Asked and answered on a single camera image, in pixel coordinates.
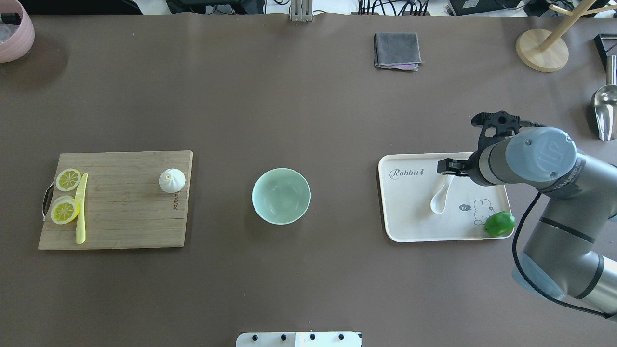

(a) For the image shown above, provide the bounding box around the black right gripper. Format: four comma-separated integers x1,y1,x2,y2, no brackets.
437,152,483,184

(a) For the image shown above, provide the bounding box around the white ceramic spoon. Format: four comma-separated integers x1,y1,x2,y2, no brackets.
429,175,456,214

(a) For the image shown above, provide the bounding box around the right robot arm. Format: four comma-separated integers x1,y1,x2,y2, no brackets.
437,127,617,321

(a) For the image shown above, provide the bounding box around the light green bowl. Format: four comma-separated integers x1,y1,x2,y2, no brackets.
251,168,311,226

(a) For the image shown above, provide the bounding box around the white steamed bun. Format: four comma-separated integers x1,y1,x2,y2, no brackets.
158,168,187,194

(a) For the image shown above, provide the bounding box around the pink bowl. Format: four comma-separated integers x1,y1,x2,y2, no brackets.
0,0,35,63

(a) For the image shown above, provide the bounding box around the beige rabbit tray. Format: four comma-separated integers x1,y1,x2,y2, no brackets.
377,152,511,242

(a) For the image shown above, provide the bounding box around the green lime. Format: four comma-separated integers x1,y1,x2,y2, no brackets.
484,211,516,237

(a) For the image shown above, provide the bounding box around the grey folded cloth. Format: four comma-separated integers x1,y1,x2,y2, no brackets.
373,32,424,72

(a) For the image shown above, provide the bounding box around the wooden mug tree stand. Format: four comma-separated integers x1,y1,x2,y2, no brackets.
515,0,617,73

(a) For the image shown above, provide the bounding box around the metal scoop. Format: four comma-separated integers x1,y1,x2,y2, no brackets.
593,55,617,141

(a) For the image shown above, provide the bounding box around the wooden cutting board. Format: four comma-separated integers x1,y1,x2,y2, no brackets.
38,151,193,250

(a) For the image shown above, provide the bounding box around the yellow plastic knife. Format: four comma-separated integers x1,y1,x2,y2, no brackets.
75,173,89,244

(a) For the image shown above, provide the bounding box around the upper lemon slice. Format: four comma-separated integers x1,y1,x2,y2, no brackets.
55,168,82,192

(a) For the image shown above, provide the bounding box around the lemon slice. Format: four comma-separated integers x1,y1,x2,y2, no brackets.
55,168,82,192
50,196,81,225

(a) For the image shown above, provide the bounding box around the lower lemon slice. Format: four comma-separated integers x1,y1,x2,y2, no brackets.
50,196,81,225

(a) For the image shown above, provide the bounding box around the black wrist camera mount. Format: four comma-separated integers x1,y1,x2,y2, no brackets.
470,111,522,152

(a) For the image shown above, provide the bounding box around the aluminium frame post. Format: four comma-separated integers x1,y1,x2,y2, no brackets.
289,0,313,22

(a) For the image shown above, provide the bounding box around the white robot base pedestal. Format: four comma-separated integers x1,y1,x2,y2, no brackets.
235,330,363,347

